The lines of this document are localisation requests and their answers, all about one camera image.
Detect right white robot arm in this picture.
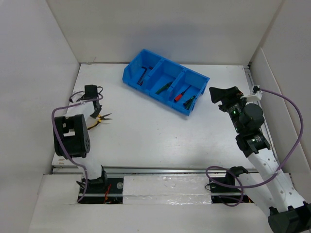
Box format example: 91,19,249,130
209,85,311,233

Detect yellow-handled needle-nose pliers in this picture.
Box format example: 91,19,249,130
87,113,112,131

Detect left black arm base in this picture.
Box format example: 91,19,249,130
78,177,124,204

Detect red-handled screwdriver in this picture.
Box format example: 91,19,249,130
173,86,191,102

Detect aluminium front rail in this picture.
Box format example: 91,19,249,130
52,166,259,175

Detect blue three-compartment plastic bin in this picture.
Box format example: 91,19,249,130
122,49,210,116

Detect aluminium side rail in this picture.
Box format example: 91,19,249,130
244,68,255,95

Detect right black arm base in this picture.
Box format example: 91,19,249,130
205,172,252,206

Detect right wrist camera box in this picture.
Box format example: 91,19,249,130
241,85,263,102

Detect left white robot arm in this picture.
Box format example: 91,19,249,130
52,84,108,193

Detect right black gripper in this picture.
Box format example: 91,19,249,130
209,86,249,133

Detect large green-handled screwdriver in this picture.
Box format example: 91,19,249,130
184,102,192,110

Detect green-handled cutting pliers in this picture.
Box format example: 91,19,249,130
156,82,172,95

